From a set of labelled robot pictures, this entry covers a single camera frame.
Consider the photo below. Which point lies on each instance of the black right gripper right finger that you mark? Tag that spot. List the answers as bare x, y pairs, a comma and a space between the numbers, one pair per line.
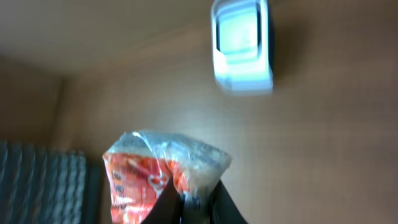
222, 207

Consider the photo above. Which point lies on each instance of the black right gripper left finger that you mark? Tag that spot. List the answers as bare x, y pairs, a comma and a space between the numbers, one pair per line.
168, 207

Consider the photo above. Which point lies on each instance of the grey plastic mesh basket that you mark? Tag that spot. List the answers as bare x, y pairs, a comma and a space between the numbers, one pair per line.
42, 186

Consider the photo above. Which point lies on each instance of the white barcode scanner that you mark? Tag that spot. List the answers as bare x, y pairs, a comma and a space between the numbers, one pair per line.
242, 37

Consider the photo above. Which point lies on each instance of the red tissue pack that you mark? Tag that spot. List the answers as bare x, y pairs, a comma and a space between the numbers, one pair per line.
140, 164

